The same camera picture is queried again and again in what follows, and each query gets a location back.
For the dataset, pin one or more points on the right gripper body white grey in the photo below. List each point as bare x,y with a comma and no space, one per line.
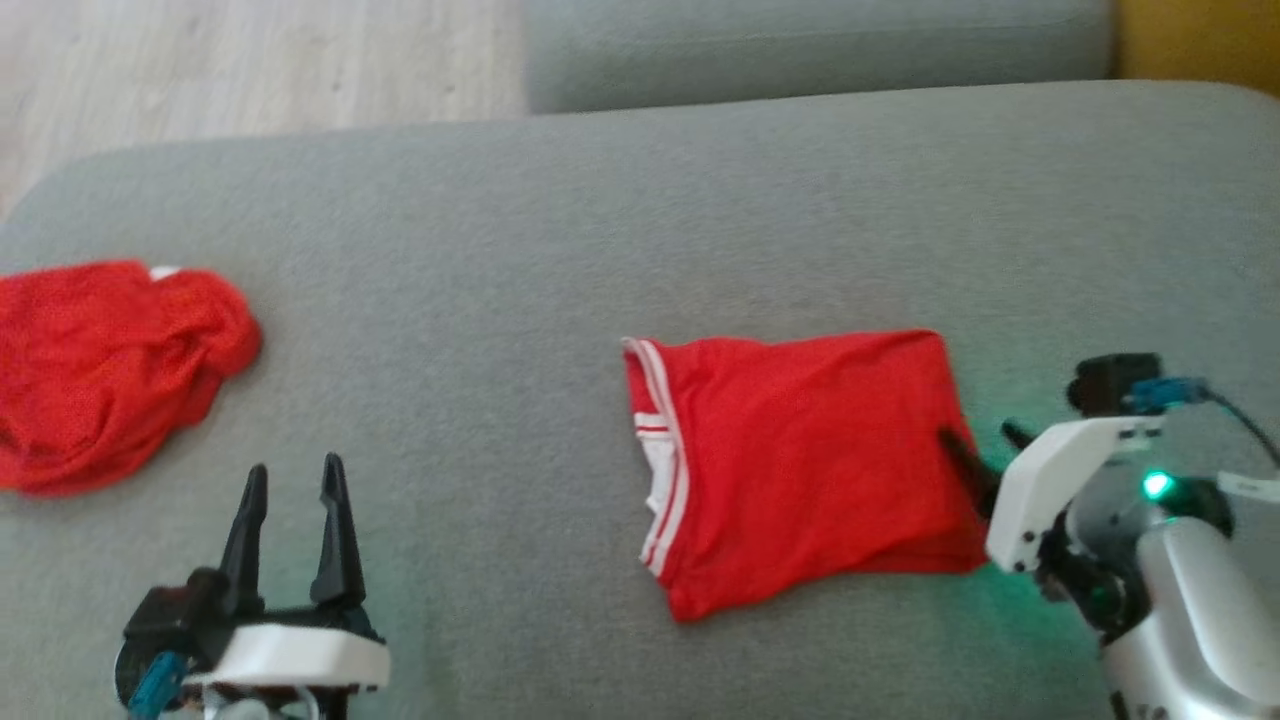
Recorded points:
1050,480

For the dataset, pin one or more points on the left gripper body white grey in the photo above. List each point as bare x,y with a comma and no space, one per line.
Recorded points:
300,655

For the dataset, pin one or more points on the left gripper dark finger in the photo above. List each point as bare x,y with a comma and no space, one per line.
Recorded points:
338,550
246,550

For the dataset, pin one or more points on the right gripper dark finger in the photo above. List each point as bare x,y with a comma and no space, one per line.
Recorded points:
975,480
1018,435

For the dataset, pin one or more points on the red Bulls basketball jersey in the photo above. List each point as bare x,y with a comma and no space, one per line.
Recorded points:
800,470

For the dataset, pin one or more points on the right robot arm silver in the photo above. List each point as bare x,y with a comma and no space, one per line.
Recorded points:
1200,640

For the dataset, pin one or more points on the crumpled red mesh garment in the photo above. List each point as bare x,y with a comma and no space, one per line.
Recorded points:
100,370

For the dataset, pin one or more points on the large grey sofa ottoman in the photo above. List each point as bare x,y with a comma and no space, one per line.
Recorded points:
600,230

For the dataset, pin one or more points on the large yellow sofa back cushion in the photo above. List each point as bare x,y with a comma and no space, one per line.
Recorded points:
1200,40

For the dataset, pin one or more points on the grey sofa seat cushion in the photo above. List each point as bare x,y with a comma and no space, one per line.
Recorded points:
800,50

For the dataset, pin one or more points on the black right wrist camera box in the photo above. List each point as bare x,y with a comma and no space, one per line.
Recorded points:
1105,385

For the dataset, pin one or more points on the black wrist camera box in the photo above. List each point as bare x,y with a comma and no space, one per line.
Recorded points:
165,615
1105,385

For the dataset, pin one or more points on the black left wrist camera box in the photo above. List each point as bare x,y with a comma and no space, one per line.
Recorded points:
165,615

